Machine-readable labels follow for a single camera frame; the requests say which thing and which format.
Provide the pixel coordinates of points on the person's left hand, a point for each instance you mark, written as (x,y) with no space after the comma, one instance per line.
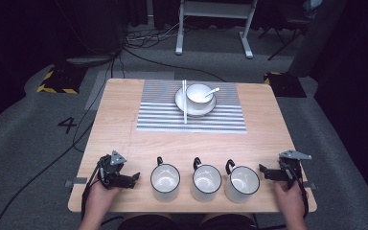
(100,198)

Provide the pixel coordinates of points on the grey striped placemat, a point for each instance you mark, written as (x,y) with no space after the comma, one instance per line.
(159,118)

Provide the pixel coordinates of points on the white chopstick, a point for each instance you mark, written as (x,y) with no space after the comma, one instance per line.
(183,96)
(186,118)

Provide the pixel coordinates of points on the white spoon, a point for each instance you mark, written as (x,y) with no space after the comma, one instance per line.
(213,91)

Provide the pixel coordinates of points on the white desk frame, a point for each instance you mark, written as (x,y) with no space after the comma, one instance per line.
(215,9)

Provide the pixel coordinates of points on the white plate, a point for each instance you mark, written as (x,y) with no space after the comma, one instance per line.
(180,103)

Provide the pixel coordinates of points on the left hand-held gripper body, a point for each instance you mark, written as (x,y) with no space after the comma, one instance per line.
(108,169)

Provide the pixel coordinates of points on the black and yellow striped base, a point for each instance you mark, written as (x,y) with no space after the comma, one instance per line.
(62,80)
(286,84)

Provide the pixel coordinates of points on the white bowl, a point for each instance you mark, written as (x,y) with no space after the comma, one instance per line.
(198,99)

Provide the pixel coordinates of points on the grey tape strip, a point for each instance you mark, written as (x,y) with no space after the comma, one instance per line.
(310,185)
(75,182)

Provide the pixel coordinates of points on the white mug with black rim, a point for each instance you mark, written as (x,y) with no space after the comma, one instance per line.
(241,187)
(206,185)
(165,183)

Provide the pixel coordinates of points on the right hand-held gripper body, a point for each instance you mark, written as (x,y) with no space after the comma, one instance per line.
(292,169)

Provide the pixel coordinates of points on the black tripod stand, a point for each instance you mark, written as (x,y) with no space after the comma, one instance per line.
(282,38)

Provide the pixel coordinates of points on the person's right hand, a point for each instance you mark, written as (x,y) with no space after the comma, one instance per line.
(290,199)

